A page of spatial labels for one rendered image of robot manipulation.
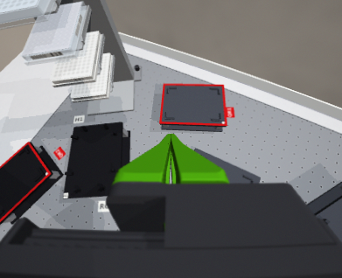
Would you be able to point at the grey perforated work table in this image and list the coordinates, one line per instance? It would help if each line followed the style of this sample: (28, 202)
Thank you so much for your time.
(271, 143)

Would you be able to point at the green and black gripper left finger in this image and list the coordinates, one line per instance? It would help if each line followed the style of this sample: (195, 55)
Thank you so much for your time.
(152, 166)

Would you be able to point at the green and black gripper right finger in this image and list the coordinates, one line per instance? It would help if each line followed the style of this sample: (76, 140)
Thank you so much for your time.
(189, 167)

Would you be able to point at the grey shelf rack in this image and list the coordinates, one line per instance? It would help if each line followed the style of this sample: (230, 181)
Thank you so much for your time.
(122, 75)

